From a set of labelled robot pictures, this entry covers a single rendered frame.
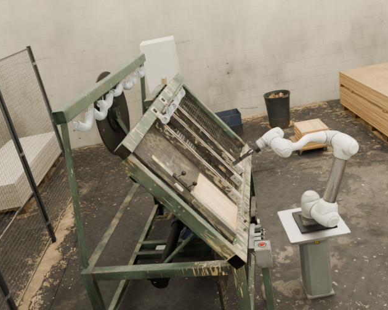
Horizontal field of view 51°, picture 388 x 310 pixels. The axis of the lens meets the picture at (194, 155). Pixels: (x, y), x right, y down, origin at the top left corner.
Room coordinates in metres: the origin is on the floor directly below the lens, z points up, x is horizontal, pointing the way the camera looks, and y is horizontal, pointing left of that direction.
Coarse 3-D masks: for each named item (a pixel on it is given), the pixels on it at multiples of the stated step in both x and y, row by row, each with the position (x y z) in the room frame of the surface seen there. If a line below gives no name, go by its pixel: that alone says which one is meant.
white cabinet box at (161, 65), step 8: (152, 40) 7.53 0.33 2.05; (160, 40) 7.28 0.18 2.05; (168, 40) 7.04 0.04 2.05; (144, 48) 7.06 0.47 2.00; (152, 48) 7.05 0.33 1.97; (160, 48) 7.05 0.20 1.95; (168, 48) 7.04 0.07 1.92; (152, 56) 7.05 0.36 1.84; (160, 56) 7.05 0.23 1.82; (168, 56) 7.04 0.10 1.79; (176, 56) 7.04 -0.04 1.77; (144, 64) 7.06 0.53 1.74; (152, 64) 7.05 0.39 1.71; (160, 64) 7.05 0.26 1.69; (168, 64) 7.04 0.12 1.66; (176, 64) 7.04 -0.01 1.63; (152, 72) 7.05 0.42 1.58; (160, 72) 7.05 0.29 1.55; (168, 72) 7.05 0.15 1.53; (176, 72) 7.04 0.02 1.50; (152, 80) 7.06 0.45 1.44; (160, 80) 7.05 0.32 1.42; (168, 80) 7.05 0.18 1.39; (152, 88) 7.06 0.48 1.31
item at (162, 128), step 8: (152, 112) 3.45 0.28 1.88; (160, 112) 3.53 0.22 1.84; (160, 120) 3.46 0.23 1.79; (160, 128) 3.46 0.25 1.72; (168, 128) 3.48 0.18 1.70; (168, 136) 3.45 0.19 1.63; (176, 136) 3.47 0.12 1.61; (176, 144) 3.43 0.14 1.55; (184, 144) 3.43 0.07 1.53; (184, 152) 3.42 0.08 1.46; (192, 152) 3.41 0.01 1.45; (192, 160) 3.41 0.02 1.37; (200, 160) 3.39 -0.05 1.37; (200, 168) 3.40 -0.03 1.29; (208, 168) 3.38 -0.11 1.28; (208, 176) 3.38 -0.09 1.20; (216, 176) 3.37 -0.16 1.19; (224, 184) 3.35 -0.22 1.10; (232, 192) 3.34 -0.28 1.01
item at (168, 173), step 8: (152, 160) 2.92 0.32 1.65; (160, 168) 2.91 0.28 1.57; (168, 176) 2.90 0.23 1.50; (184, 192) 2.88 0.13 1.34; (192, 192) 2.90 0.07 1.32; (192, 200) 2.87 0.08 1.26; (200, 200) 2.88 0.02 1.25; (208, 208) 2.86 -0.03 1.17; (216, 216) 2.83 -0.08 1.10; (224, 224) 2.82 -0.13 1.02; (232, 232) 2.81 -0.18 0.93
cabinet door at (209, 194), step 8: (200, 176) 3.26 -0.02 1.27; (200, 184) 3.14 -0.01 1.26; (208, 184) 3.24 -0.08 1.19; (200, 192) 3.03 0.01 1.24; (208, 192) 3.12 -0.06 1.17; (216, 192) 3.22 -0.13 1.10; (208, 200) 3.01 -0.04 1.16; (216, 200) 3.10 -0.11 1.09; (224, 200) 3.20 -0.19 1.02; (216, 208) 2.99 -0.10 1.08; (224, 208) 3.08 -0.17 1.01; (232, 208) 3.17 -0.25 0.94; (224, 216) 2.97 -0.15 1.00; (232, 216) 3.05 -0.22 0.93; (232, 224) 2.94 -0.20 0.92
